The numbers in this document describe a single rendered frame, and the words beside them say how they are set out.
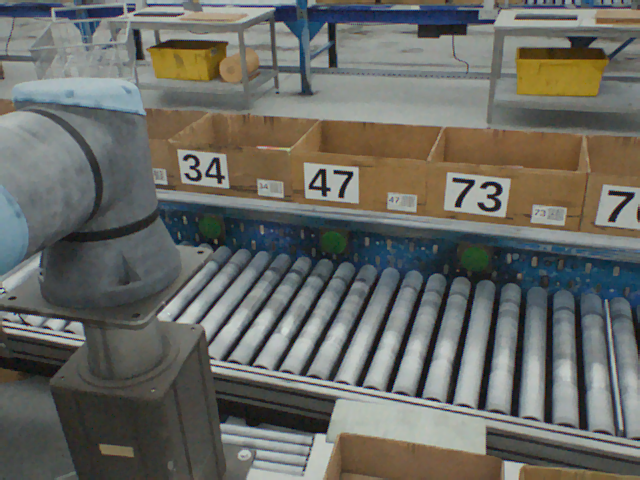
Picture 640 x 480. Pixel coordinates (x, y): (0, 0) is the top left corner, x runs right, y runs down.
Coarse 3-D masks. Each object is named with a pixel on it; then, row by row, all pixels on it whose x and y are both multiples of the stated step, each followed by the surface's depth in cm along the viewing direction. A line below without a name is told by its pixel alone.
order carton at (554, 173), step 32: (448, 128) 191; (480, 128) 188; (448, 160) 196; (480, 160) 193; (512, 160) 190; (544, 160) 187; (576, 160) 184; (512, 192) 164; (544, 192) 162; (576, 192) 159; (512, 224) 168; (544, 224) 166; (576, 224) 163
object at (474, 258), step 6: (462, 252) 169; (468, 252) 168; (474, 252) 167; (480, 252) 167; (462, 258) 169; (468, 258) 168; (474, 258) 168; (480, 258) 167; (486, 258) 167; (462, 264) 170; (468, 264) 169; (474, 264) 169; (480, 264) 168; (486, 264) 168; (474, 270) 170; (480, 270) 169
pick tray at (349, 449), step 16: (336, 448) 110; (352, 448) 112; (368, 448) 111; (384, 448) 110; (400, 448) 110; (416, 448) 109; (432, 448) 108; (448, 448) 107; (336, 464) 111; (352, 464) 114; (368, 464) 113; (384, 464) 112; (400, 464) 111; (416, 464) 110; (432, 464) 109; (448, 464) 109; (464, 464) 108; (480, 464) 107; (496, 464) 106
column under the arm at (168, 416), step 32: (160, 320) 104; (192, 352) 98; (64, 384) 91; (96, 384) 91; (128, 384) 90; (160, 384) 90; (192, 384) 99; (64, 416) 94; (96, 416) 92; (128, 416) 91; (160, 416) 90; (192, 416) 100; (96, 448) 96; (128, 448) 94; (160, 448) 92; (192, 448) 101; (224, 448) 121
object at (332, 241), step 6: (324, 234) 180; (330, 234) 179; (336, 234) 178; (324, 240) 180; (330, 240) 179; (336, 240) 179; (342, 240) 178; (324, 246) 181; (330, 246) 180; (336, 246) 180; (342, 246) 179; (336, 252) 181
